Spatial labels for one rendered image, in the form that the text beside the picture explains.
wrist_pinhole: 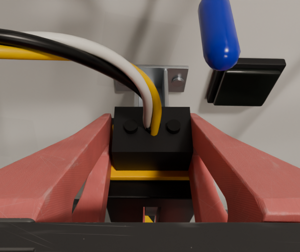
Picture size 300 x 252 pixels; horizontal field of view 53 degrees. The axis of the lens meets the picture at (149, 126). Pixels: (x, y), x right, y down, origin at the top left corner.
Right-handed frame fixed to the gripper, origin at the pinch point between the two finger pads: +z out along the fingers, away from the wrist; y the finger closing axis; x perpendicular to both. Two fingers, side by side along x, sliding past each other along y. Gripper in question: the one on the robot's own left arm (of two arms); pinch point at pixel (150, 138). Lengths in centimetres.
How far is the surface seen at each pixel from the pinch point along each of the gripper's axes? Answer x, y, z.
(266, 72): 0.3, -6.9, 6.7
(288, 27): -2.4, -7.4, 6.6
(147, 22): -2.7, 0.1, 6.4
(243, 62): -0.2, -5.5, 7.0
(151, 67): 0.3, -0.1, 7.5
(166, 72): 0.6, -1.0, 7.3
